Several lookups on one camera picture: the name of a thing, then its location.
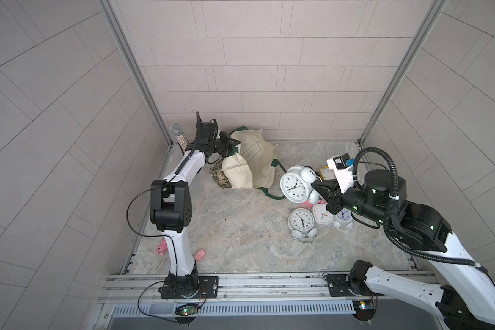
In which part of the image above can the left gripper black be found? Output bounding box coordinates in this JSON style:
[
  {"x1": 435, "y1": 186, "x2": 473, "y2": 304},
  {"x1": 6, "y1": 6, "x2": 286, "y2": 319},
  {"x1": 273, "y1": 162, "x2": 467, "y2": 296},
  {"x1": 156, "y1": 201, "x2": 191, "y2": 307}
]
[{"x1": 205, "y1": 133, "x2": 239, "y2": 159}]

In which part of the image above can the pink alarm clock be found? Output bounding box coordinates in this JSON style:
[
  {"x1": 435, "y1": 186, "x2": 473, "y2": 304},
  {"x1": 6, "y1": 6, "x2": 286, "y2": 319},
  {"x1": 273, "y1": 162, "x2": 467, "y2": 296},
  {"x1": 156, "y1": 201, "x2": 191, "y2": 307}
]
[{"x1": 301, "y1": 199, "x2": 327, "y2": 208}]

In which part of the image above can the white square alarm clock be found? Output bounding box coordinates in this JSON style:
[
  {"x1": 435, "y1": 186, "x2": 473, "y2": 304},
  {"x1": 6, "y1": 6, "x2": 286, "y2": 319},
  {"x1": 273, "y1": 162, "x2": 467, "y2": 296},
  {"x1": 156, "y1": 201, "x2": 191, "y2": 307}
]
[{"x1": 312, "y1": 203, "x2": 335, "y2": 225}]

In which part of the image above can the small white alarm clock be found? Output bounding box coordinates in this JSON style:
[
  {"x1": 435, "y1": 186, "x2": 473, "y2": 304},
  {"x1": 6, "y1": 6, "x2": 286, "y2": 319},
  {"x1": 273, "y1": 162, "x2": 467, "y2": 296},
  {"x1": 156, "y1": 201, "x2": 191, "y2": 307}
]
[{"x1": 333, "y1": 208, "x2": 353, "y2": 232}]

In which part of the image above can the white twin-bell alarm clock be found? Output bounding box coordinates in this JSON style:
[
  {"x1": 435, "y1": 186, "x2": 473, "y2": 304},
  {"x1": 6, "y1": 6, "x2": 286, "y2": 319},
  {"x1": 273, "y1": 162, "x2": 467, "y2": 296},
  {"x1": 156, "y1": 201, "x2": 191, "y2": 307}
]
[{"x1": 280, "y1": 165, "x2": 318, "y2": 204}]

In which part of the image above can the beige canvas tote bag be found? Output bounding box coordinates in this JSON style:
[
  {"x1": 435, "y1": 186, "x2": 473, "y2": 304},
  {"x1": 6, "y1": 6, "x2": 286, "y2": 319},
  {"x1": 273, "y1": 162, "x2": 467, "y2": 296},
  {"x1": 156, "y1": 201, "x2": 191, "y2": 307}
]
[{"x1": 210, "y1": 126, "x2": 286, "y2": 200}]

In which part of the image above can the yellow square alarm clock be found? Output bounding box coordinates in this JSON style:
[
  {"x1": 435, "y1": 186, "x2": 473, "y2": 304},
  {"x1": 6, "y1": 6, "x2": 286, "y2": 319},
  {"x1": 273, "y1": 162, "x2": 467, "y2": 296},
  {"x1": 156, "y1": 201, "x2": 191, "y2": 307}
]
[{"x1": 319, "y1": 166, "x2": 336, "y2": 181}]

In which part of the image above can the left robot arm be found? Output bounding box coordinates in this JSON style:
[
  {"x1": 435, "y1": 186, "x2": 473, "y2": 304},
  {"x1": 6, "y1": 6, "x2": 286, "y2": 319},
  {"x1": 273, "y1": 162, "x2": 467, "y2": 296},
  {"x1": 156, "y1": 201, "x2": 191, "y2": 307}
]
[{"x1": 150, "y1": 132, "x2": 240, "y2": 298}]

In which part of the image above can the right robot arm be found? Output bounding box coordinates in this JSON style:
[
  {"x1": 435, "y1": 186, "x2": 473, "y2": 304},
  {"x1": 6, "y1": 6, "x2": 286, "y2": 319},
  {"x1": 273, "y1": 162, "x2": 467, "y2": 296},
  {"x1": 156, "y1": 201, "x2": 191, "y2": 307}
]
[{"x1": 312, "y1": 170, "x2": 495, "y2": 329}]

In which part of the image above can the right controller board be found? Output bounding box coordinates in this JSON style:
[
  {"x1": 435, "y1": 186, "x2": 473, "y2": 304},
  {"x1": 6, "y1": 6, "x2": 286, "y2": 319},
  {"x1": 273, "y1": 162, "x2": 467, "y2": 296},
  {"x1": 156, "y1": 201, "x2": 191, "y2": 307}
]
[{"x1": 352, "y1": 300, "x2": 376, "y2": 322}]

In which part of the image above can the controller board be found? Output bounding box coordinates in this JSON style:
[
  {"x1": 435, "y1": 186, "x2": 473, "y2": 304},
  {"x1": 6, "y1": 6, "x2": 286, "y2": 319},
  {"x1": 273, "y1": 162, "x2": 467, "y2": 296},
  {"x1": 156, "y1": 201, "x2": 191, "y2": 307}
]
[
  {"x1": 352, "y1": 300, "x2": 376, "y2": 322},
  {"x1": 174, "y1": 304, "x2": 199, "y2": 317}
]

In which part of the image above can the left controller board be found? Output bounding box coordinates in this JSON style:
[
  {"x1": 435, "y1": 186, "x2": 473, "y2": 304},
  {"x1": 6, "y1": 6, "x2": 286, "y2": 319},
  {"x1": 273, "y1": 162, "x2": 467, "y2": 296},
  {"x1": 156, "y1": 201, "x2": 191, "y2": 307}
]
[{"x1": 174, "y1": 304, "x2": 199, "y2": 317}]

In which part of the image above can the left metal corner profile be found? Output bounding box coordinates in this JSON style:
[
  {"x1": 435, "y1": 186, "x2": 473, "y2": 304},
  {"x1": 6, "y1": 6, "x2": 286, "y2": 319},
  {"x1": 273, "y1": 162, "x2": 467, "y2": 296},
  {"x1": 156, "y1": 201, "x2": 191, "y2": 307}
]
[{"x1": 98, "y1": 0, "x2": 173, "y2": 147}]

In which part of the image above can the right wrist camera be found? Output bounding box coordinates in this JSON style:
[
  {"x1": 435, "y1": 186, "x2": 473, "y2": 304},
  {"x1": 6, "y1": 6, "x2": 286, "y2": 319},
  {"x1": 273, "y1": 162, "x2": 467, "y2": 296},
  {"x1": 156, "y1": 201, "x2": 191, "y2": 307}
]
[{"x1": 327, "y1": 153, "x2": 355, "y2": 193}]

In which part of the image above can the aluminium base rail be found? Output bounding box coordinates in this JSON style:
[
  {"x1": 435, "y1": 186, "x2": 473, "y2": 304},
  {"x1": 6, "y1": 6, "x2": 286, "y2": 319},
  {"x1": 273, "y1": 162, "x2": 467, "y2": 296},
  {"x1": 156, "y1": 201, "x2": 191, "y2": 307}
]
[{"x1": 85, "y1": 272, "x2": 445, "y2": 329}]

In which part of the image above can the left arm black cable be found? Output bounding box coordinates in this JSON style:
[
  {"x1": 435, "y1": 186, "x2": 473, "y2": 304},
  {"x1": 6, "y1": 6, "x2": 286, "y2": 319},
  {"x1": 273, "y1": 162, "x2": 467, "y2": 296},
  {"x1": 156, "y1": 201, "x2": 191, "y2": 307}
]
[{"x1": 125, "y1": 187, "x2": 203, "y2": 323}]

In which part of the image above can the metal corner wall profile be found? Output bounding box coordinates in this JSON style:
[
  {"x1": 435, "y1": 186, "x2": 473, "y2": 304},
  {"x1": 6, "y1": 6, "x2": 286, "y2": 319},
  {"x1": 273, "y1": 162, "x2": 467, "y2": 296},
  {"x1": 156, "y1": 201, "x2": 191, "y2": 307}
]
[{"x1": 358, "y1": 0, "x2": 448, "y2": 147}]

